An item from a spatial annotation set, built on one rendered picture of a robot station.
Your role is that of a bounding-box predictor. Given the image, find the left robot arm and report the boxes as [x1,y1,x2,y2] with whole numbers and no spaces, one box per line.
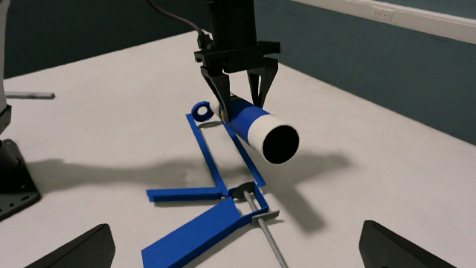
[0,0,41,222]

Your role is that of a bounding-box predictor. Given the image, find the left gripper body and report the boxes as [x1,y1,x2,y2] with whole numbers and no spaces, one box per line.
[194,0,281,74]

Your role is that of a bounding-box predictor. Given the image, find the white cartridge tube with blue and yellow bands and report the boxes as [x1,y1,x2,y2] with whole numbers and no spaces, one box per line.
[210,92,300,165]

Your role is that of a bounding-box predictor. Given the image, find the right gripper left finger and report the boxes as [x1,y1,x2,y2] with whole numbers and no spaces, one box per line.
[24,223,116,268]

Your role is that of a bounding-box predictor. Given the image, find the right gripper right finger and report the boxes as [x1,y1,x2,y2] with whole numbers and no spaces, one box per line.
[358,220,457,268]

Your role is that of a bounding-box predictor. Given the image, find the grey flat bar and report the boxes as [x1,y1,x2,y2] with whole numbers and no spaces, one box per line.
[5,92,56,101]

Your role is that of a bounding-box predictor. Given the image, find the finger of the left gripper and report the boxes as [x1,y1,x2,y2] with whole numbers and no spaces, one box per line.
[201,71,231,122]
[247,64,279,108]

